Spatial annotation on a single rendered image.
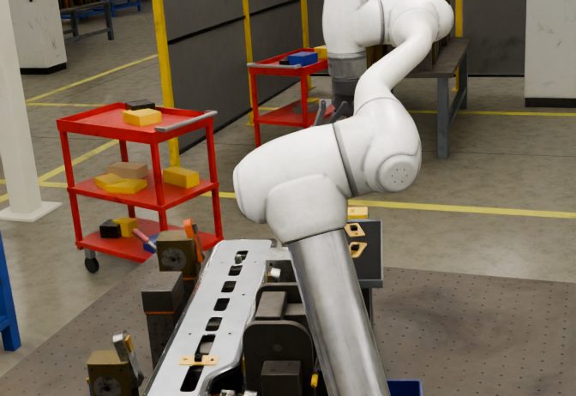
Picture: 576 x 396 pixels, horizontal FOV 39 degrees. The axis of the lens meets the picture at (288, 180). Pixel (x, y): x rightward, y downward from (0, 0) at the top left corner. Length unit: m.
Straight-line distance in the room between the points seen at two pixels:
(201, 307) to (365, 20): 0.80
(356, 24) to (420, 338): 1.04
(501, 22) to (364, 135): 7.69
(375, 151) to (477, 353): 1.20
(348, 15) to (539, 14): 6.36
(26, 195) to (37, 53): 6.33
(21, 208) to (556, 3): 5.09
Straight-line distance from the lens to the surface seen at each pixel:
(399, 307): 2.65
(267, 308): 1.60
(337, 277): 1.34
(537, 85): 8.25
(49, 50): 12.23
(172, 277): 2.16
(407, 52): 1.68
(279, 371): 1.52
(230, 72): 7.50
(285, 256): 2.02
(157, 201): 4.25
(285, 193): 1.33
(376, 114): 1.38
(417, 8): 1.84
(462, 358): 2.38
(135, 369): 1.79
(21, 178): 6.01
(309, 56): 5.90
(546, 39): 8.17
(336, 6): 1.84
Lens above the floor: 1.90
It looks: 18 degrees down
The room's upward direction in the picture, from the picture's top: 4 degrees counter-clockwise
